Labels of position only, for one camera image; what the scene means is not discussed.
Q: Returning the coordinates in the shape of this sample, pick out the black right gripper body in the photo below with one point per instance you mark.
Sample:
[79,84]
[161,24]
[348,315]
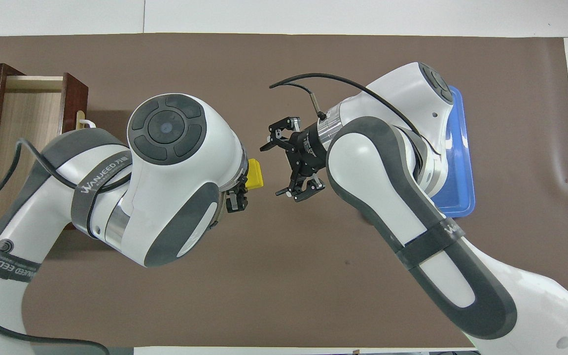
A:
[308,150]

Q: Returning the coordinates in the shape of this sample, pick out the yellow cube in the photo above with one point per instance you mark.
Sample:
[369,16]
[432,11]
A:
[255,173]

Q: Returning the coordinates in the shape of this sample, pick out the dark wooden drawer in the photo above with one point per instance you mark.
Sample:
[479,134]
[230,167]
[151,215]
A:
[27,113]

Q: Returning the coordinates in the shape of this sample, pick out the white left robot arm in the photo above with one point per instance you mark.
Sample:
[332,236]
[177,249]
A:
[165,197]

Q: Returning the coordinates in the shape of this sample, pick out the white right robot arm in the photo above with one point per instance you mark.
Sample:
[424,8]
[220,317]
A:
[387,187]

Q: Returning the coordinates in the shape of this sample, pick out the brown table mat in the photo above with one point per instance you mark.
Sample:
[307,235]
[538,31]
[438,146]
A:
[274,276]

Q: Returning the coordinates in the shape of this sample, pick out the blue plastic tray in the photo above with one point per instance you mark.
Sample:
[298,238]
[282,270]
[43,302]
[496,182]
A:
[464,172]

